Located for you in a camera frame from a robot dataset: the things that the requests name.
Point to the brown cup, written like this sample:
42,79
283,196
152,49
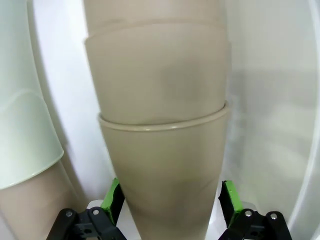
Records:
165,180
37,205
155,80
150,12

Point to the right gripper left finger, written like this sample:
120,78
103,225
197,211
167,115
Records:
85,225

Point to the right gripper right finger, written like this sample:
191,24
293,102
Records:
255,225

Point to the pale green cup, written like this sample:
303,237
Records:
22,112

